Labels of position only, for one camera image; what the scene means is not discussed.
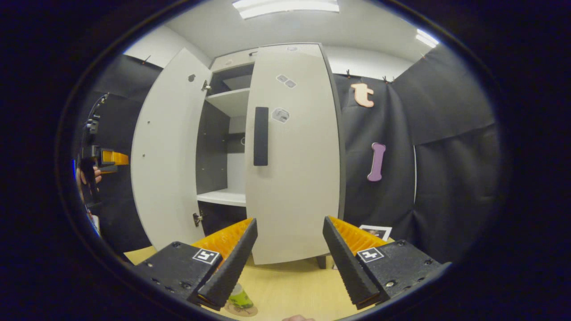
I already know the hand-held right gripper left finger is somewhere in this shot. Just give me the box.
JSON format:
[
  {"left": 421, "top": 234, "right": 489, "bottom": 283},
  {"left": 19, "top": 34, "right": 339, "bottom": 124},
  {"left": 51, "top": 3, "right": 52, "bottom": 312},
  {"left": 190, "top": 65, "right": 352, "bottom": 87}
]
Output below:
[{"left": 132, "top": 217, "right": 259, "bottom": 311}]

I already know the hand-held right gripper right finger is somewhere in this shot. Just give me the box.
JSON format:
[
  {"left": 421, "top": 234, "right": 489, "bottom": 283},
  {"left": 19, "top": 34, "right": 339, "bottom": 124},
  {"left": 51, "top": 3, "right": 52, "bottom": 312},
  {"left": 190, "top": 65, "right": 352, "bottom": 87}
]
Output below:
[{"left": 322, "top": 215, "right": 452, "bottom": 310}]

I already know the green label plastic bottle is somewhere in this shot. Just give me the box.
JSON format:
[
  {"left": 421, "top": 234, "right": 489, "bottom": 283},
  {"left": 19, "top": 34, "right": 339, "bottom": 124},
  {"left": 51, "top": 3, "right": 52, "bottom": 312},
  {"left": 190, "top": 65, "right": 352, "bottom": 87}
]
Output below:
[{"left": 228, "top": 282, "right": 255, "bottom": 309}]

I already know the round cork coaster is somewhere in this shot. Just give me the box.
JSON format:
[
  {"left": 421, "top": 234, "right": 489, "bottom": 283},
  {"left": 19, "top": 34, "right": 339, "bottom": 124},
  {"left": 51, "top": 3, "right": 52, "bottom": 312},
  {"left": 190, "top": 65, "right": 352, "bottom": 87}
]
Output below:
[{"left": 223, "top": 301, "right": 258, "bottom": 317}]

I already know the white cabinet door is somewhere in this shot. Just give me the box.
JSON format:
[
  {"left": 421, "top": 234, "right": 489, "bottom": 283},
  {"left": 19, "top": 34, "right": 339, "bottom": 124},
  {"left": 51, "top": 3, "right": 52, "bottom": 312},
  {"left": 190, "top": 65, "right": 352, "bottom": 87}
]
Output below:
[
  {"left": 244, "top": 43, "right": 342, "bottom": 266},
  {"left": 130, "top": 48, "right": 213, "bottom": 251}
]

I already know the white cabinet shelf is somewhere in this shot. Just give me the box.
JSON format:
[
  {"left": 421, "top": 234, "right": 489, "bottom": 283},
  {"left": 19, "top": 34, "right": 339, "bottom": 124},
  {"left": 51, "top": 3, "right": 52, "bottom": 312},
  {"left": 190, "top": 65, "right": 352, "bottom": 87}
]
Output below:
[
  {"left": 205, "top": 88, "right": 250, "bottom": 117},
  {"left": 197, "top": 188, "right": 247, "bottom": 207}
]

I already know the white grey cabinet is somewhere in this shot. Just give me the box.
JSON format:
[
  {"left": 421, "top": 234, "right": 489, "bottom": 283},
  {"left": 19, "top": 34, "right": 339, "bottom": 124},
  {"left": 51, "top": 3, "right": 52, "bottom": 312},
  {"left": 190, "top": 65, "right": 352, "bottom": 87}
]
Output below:
[{"left": 194, "top": 42, "right": 347, "bottom": 270}]

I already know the black backdrop cloth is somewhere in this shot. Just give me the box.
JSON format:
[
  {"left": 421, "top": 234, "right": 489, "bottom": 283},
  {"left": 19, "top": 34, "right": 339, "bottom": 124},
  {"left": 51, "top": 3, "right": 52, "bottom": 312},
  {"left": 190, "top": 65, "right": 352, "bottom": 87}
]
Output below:
[{"left": 74, "top": 42, "right": 507, "bottom": 264}]

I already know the long ceiling light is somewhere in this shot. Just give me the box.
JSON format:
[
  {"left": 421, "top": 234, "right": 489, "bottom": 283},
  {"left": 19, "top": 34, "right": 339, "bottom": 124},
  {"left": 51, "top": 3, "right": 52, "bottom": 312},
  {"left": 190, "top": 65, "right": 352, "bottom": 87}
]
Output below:
[{"left": 232, "top": 0, "right": 340, "bottom": 20}]

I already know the small ceiling light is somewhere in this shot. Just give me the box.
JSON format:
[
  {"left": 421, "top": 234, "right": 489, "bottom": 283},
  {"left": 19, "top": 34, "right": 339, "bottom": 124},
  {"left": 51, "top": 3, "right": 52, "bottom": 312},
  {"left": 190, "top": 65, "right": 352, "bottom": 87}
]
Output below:
[{"left": 415, "top": 29, "right": 440, "bottom": 49}]

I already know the black door handle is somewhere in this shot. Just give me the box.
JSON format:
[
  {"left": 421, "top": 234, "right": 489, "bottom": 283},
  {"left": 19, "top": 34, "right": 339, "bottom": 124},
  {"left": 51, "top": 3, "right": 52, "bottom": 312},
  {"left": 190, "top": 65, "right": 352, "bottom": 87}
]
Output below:
[{"left": 253, "top": 107, "right": 269, "bottom": 166}]

